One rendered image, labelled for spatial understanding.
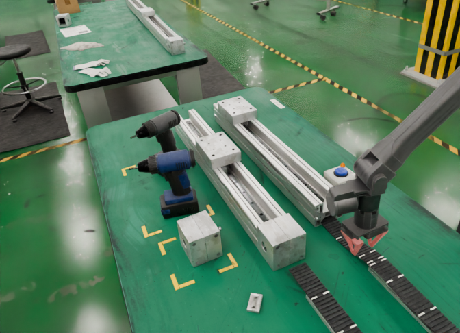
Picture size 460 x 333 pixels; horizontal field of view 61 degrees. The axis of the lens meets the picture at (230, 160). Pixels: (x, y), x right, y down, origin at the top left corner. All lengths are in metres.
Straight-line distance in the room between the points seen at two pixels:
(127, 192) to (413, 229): 0.93
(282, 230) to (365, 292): 0.25
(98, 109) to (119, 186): 1.27
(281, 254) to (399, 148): 0.40
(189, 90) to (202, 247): 1.82
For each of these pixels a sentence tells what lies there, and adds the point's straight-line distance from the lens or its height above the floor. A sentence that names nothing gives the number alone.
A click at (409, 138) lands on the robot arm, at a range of 0.95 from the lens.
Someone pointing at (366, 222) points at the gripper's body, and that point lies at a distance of 1.04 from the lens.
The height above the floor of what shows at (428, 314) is 0.81.
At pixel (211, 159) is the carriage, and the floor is 0.90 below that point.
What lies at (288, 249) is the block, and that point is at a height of 0.84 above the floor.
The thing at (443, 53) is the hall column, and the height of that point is 0.30.
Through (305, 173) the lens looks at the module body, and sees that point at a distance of 1.31.
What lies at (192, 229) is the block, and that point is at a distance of 1.09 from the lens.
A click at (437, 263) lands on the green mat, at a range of 1.20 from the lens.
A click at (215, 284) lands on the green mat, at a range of 1.08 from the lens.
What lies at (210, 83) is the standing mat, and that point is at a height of 0.01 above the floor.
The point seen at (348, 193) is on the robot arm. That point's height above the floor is 1.02.
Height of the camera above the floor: 1.61
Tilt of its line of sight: 33 degrees down
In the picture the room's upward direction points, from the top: 5 degrees counter-clockwise
